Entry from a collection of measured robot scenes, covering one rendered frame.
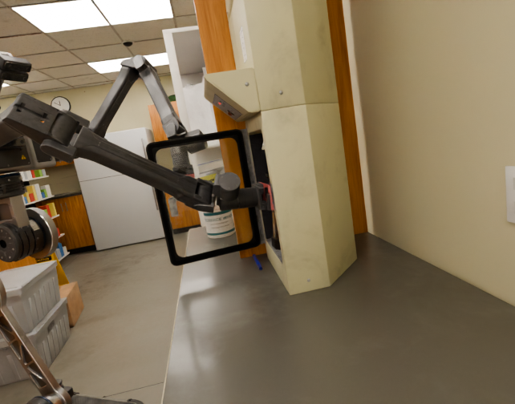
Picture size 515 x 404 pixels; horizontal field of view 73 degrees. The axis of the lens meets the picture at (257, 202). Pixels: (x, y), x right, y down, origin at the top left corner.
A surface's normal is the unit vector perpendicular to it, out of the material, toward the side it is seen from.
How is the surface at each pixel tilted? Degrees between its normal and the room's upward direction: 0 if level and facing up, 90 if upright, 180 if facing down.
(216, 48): 90
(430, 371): 0
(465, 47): 90
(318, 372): 0
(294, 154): 90
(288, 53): 90
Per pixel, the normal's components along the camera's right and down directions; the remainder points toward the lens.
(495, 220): -0.98, 0.18
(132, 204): 0.15, 0.15
